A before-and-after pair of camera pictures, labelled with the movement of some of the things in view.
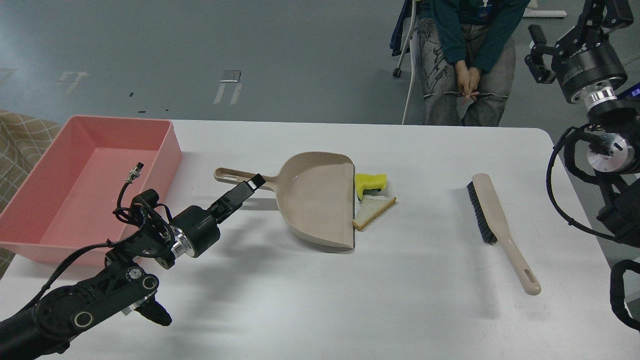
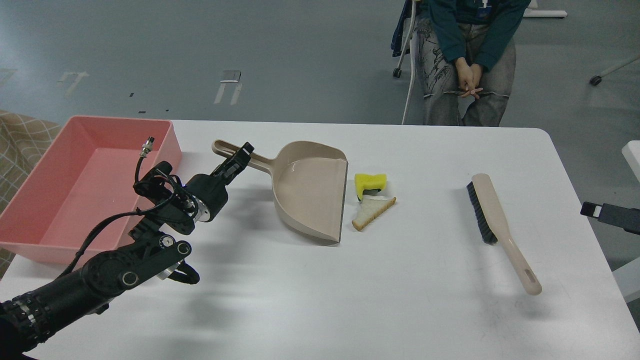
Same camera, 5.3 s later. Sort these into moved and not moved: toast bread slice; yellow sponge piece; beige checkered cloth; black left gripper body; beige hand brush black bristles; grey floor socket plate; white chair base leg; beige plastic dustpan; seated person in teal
Moved: black left gripper body; beige plastic dustpan
Not moved: seated person in teal; beige checkered cloth; yellow sponge piece; white chair base leg; toast bread slice; beige hand brush black bristles; grey floor socket plate
